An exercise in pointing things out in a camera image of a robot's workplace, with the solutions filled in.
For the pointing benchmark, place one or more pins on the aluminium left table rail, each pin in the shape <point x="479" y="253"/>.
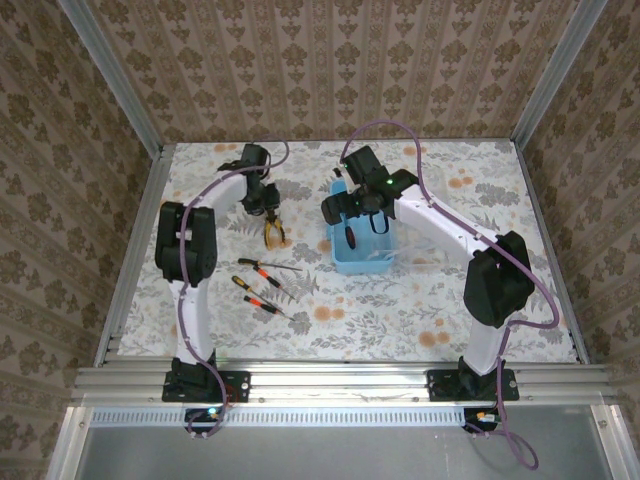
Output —
<point x="137" y="240"/>

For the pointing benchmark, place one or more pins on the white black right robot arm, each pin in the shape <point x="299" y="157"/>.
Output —
<point x="440" y="220"/>

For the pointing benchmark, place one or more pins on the aluminium corner post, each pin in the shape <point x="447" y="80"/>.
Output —
<point x="560" y="75"/>
<point x="110" y="75"/>

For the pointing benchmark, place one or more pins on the aluminium right table rail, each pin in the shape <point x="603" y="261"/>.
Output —
<point x="550" y="240"/>

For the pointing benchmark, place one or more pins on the right controller board orange plug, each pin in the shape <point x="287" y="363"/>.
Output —
<point x="482" y="419"/>

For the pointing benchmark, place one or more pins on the black yellow long screwdriver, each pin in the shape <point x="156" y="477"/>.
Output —
<point x="250" y="262"/>

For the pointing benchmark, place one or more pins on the left controller board green light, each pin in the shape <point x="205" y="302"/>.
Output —
<point x="205" y="417"/>

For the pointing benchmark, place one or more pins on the aluminium right corner post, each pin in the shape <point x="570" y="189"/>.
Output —
<point x="560" y="75"/>

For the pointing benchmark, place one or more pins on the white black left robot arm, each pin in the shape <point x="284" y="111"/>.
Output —
<point x="197" y="310"/>

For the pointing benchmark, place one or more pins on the blue toolbox with clear lid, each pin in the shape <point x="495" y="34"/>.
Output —
<point x="360" y="265"/>

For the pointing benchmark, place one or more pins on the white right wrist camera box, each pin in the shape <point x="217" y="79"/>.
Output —
<point x="338" y="173"/>

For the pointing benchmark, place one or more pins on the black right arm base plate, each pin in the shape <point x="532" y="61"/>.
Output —
<point x="510" y="385"/>

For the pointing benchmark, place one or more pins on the floral patterned table cover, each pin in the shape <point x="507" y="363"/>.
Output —
<point x="375" y="310"/>

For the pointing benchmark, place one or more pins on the aluminium left corner post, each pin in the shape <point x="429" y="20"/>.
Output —
<point x="110" y="75"/>

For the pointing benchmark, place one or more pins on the grey metal bottom panel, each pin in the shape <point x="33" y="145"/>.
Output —
<point x="325" y="455"/>

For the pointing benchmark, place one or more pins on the aluminium front beam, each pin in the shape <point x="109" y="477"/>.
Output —
<point x="340" y="382"/>

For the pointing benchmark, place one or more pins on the aluminium back table rail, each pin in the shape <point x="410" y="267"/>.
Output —
<point x="310" y="141"/>

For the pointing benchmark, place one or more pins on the stubby black red screwdriver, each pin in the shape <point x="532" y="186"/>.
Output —
<point x="351" y="236"/>

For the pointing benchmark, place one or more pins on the aluminium table rail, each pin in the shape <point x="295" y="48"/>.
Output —
<point x="310" y="141"/>
<point x="137" y="240"/>
<point x="550" y="240"/>

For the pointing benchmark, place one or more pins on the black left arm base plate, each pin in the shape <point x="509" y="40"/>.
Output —
<point x="240" y="385"/>

